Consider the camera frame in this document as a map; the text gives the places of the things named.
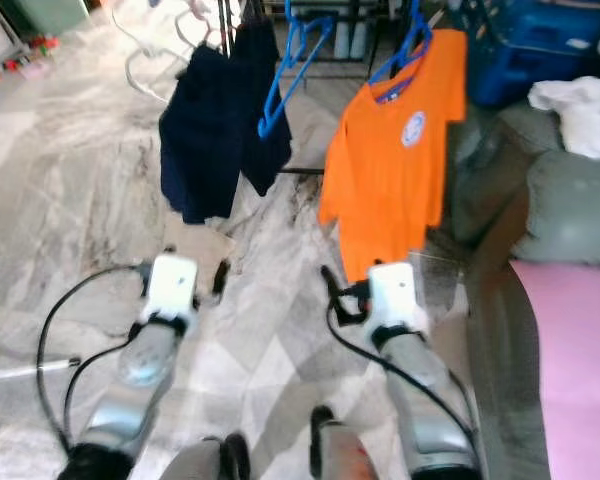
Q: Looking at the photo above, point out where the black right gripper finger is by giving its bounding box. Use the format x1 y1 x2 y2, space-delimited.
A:
320 264 347 323

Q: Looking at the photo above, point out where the blue plastic hanger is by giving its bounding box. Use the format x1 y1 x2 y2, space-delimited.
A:
370 0 436 101
257 10 336 141

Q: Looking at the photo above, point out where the pink plastic hanger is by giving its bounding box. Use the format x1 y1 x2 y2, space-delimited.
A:
202 0 236 49

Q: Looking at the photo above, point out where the orange t-shirt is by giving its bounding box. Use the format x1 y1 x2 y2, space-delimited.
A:
317 28 469 286

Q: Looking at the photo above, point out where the navy blue garment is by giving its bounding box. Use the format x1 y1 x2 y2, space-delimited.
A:
158 20 293 226

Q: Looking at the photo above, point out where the silver right robot leg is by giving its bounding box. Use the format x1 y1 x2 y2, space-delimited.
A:
308 405 376 480

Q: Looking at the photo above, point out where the grey green sofa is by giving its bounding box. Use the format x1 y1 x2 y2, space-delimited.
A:
430 100 600 480

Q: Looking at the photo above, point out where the pink cushion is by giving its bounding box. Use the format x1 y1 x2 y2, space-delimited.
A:
510 260 600 480

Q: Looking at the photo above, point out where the black metal drying rack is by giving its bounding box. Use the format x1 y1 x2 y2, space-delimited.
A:
210 0 471 176

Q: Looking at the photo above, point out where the green cabinet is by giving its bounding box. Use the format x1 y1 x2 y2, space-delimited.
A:
20 0 91 36

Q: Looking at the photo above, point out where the white drawer shelf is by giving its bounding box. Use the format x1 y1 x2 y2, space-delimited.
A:
0 0 31 71

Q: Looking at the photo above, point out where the white cloth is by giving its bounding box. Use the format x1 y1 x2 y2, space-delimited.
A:
528 75 600 161

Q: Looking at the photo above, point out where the dark blue plastic crate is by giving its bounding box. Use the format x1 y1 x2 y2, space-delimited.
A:
465 0 600 109

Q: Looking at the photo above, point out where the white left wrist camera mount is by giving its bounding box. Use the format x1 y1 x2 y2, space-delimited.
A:
150 253 201 321

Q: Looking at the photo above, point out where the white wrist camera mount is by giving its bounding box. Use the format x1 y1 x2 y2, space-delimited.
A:
150 253 201 321
368 262 421 336

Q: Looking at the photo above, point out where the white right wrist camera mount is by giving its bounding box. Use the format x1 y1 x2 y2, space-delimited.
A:
368 262 421 336

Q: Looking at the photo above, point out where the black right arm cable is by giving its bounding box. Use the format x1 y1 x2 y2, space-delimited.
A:
325 295 481 451

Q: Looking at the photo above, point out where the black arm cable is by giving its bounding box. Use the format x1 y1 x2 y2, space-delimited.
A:
325 295 481 451
35 262 151 456

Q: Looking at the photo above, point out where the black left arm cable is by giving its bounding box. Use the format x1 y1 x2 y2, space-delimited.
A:
35 262 151 456

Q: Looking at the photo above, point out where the white wire stand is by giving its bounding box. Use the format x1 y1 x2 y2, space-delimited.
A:
110 0 211 106

